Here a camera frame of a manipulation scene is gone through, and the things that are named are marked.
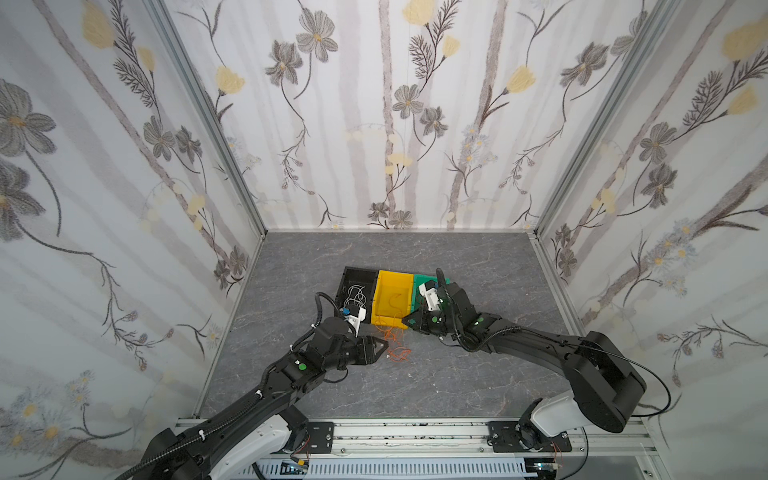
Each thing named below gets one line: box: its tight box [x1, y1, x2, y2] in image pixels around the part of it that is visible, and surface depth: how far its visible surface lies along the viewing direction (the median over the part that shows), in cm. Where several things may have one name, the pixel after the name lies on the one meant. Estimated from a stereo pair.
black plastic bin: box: [335, 266, 379, 324], surface depth 100 cm
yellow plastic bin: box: [371, 270, 414, 329], surface depth 101 cm
